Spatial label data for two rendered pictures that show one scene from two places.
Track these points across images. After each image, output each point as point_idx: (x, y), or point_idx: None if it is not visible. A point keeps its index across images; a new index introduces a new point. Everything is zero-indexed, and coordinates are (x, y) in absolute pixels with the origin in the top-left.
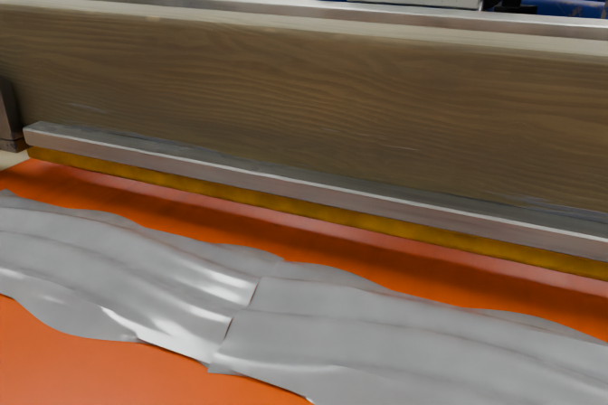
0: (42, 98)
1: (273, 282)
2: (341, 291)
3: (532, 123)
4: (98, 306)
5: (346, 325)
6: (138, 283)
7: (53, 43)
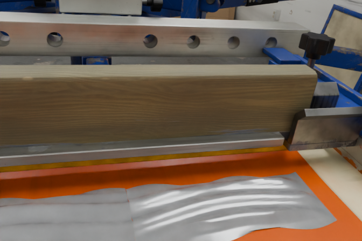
0: None
1: (136, 201)
2: (166, 193)
3: (224, 102)
4: None
5: (180, 207)
6: (72, 228)
7: None
